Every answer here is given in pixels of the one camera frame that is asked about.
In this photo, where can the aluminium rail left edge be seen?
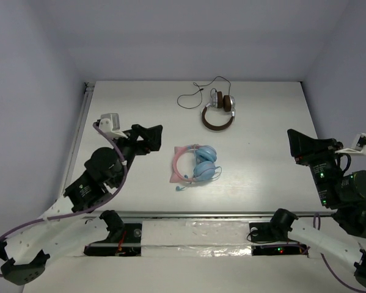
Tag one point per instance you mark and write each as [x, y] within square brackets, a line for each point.
[79, 128]

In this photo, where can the brown silver headphones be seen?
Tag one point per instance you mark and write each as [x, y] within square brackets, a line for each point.
[220, 104]

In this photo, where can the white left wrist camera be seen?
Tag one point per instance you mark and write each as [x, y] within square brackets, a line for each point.
[108, 125]

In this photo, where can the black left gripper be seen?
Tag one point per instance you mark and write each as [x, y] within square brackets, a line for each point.
[134, 138]

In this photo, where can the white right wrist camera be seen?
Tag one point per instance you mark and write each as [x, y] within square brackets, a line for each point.
[357, 148]

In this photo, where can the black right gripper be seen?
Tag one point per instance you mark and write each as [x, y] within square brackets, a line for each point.
[300, 144]

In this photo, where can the clear tape strip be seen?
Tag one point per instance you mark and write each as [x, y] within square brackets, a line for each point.
[195, 238]

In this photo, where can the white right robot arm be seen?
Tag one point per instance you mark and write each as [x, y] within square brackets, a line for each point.
[338, 190]

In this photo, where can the aluminium rail front edge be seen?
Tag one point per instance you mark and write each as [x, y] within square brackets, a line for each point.
[186, 215]

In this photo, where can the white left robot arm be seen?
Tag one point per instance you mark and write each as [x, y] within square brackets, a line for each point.
[27, 249]

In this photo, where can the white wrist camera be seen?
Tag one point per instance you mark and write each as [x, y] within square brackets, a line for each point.
[108, 125]
[357, 148]

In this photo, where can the aluminium rail edge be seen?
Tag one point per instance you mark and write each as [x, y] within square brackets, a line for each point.
[186, 215]
[79, 128]

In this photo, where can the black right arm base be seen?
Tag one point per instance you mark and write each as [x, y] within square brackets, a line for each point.
[264, 242]

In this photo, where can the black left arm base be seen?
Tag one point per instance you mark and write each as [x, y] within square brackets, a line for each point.
[127, 244]

